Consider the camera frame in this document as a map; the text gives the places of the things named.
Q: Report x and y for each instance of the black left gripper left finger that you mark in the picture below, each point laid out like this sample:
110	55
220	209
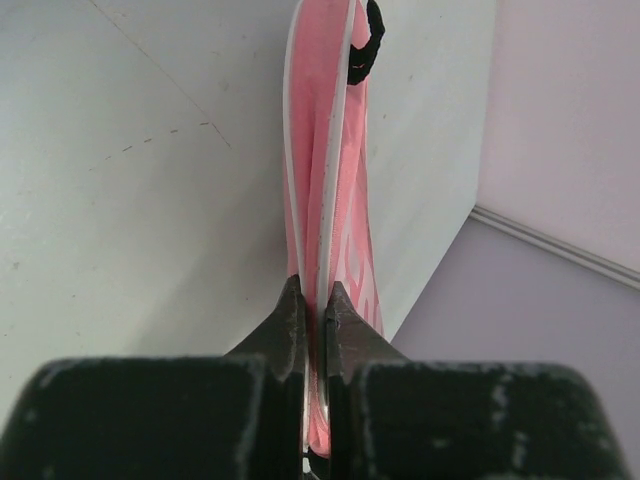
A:
235	416

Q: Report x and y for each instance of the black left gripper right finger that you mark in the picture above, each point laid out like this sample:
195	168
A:
393	418

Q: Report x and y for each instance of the pink racket bag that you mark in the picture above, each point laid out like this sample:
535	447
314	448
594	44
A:
331	49

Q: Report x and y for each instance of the aluminium frame post left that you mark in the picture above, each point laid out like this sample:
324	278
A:
566	251

